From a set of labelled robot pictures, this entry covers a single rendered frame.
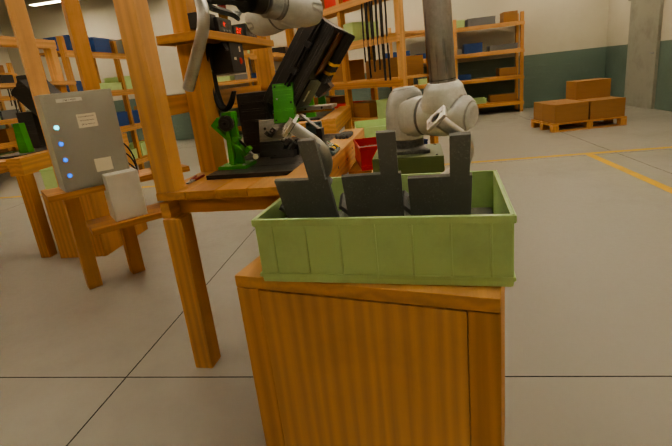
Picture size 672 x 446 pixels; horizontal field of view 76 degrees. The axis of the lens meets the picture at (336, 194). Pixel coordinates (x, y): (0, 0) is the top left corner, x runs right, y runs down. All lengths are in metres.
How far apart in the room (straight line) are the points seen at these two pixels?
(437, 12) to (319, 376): 1.26
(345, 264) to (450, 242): 0.26
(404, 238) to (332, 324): 0.31
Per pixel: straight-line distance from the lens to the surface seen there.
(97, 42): 7.95
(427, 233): 0.99
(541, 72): 11.82
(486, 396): 1.15
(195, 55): 1.18
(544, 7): 11.87
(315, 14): 1.43
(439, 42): 1.70
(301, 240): 1.06
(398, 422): 1.27
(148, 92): 1.91
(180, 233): 2.00
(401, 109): 1.80
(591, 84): 8.59
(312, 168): 1.07
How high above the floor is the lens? 1.28
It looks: 15 degrees down
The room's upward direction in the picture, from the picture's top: 6 degrees counter-clockwise
